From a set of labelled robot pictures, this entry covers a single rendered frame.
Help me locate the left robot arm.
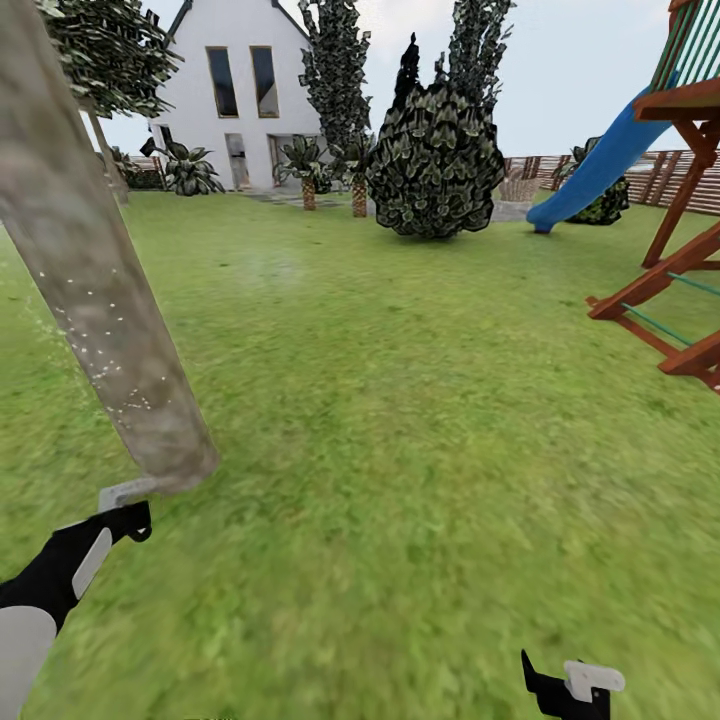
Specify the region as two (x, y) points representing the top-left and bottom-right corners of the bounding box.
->
(0, 480), (155, 720)

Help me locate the pesticide atomizer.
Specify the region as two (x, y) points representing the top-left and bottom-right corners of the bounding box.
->
(128, 526), (152, 542)

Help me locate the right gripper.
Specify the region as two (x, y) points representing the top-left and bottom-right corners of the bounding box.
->
(521, 649), (610, 720)

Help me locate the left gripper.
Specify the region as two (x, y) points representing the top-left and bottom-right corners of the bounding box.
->
(102, 501), (151, 538)

